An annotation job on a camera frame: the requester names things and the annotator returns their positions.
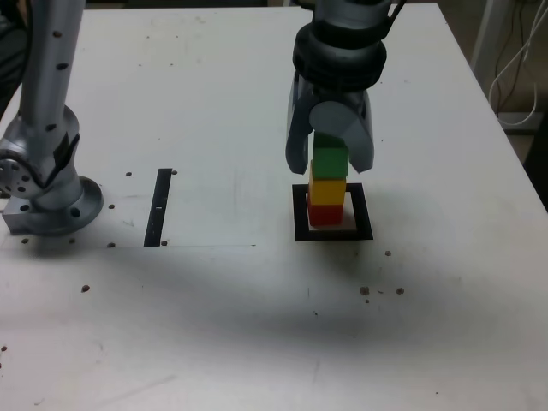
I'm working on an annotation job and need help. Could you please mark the green cube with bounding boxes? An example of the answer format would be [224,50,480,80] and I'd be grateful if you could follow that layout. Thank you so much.
[313,132,349,179]

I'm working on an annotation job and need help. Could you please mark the black tape strip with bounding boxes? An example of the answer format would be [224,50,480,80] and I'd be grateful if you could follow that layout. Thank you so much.
[143,168,173,248]

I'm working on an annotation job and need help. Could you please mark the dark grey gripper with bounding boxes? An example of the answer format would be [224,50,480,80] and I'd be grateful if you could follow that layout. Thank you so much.
[285,73,376,175]

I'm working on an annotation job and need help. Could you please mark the white cable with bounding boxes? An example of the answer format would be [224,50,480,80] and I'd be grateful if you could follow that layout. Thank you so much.
[487,0,548,128]

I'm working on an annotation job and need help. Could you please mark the yellow cube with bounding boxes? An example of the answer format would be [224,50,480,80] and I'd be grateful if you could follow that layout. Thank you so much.
[308,160,347,207]

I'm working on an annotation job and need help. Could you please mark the beige box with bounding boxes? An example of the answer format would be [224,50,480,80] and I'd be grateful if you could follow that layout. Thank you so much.
[497,110,548,134]

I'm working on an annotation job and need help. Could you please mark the black tape square outline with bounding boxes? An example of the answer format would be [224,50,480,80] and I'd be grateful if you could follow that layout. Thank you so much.
[291,182,374,243]

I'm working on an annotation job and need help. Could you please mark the white frame post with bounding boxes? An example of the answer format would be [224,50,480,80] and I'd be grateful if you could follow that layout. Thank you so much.
[470,0,509,74]

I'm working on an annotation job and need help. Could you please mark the red cube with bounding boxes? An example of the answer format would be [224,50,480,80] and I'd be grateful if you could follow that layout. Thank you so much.
[308,203,344,227]

